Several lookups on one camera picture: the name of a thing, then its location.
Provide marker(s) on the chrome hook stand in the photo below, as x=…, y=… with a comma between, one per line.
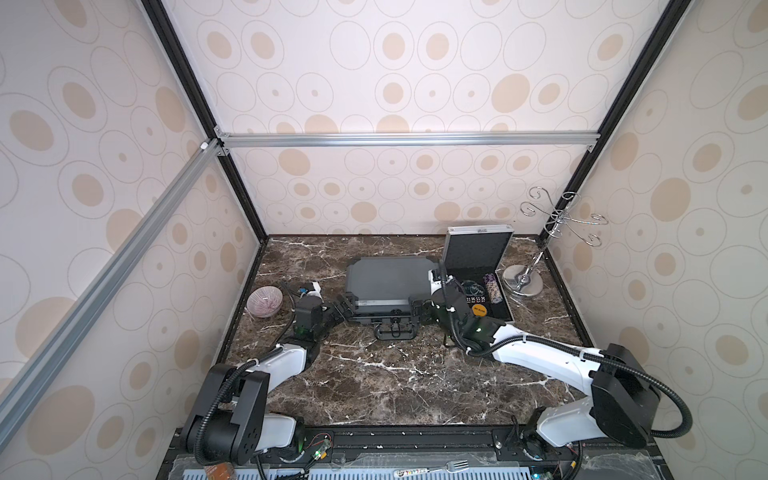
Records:
x=524, y=280

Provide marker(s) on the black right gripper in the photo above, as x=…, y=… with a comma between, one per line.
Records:
x=432, y=297

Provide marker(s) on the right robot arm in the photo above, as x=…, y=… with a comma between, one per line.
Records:
x=621, y=401

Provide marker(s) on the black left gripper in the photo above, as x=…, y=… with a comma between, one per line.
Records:
x=345, y=313

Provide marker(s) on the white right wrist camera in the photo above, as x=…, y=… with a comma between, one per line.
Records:
x=435, y=280

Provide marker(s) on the dark grey poker case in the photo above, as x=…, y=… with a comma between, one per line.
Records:
x=380, y=287

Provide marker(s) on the brown bottle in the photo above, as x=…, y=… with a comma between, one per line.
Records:
x=221, y=471

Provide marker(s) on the poker chips right row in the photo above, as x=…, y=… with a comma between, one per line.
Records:
x=493, y=289

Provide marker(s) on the pink patterned bowl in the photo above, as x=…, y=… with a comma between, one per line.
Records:
x=264, y=302

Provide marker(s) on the silver fork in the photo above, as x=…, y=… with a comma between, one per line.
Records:
x=451, y=467

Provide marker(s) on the diagonal aluminium rail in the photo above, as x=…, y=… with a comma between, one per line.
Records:
x=47, y=362

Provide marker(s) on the silver aluminium poker case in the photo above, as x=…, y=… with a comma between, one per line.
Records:
x=469, y=253

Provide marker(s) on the yellow dealer button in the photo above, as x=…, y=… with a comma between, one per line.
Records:
x=479, y=310

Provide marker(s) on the horizontal aluminium rail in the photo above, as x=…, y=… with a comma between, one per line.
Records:
x=426, y=139

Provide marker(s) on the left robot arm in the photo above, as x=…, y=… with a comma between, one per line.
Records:
x=229, y=421

